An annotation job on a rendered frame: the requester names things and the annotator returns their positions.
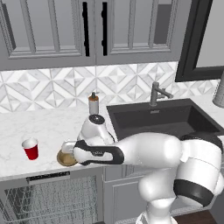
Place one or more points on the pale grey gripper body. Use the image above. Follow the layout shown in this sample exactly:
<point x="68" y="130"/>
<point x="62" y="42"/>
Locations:
<point x="67" y="146"/>

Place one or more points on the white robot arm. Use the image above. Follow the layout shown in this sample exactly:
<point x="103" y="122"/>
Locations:
<point x="163" y="151"/>

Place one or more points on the tan brown bowl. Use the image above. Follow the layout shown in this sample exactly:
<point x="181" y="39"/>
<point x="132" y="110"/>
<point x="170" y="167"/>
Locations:
<point x="64" y="159"/>

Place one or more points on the grey dishwasher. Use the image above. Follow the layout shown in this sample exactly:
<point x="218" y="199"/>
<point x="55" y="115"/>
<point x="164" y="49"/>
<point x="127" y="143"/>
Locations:
<point x="87" y="175"/>

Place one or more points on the red plastic cup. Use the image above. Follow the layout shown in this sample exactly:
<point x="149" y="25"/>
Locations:
<point x="31" y="151"/>

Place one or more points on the grey lower cupboard door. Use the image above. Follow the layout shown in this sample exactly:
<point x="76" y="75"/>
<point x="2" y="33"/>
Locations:
<point x="121" y="198"/>

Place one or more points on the grey cupboard door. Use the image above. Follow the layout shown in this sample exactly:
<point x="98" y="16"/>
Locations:
<point x="121" y="198"/>
<point x="43" y="32"/>
<point x="137" y="29"/>

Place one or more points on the grey upper cupboard door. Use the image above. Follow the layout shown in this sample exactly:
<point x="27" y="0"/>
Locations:
<point x="43" y="32"/>
<point x="137" y="29"/>

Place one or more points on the soap dispenser with brown collar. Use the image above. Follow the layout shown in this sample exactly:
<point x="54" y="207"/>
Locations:
<point x="93" y="105"/>

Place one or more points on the dark grey sink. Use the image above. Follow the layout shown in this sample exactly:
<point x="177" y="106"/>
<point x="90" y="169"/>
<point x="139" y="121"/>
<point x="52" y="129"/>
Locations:
<point x="157" y="118"/>

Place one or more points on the grey metal tap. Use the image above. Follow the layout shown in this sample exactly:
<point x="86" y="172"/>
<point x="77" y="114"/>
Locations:
<point x="155" y="93"/>

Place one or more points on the grey textured cylinder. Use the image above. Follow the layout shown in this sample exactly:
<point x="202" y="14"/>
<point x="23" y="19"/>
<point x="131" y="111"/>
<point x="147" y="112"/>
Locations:
<point x="219" y="94"/>

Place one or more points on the black window frame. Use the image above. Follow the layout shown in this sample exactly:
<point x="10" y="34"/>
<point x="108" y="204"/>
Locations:
<point x="189" y="43"/>

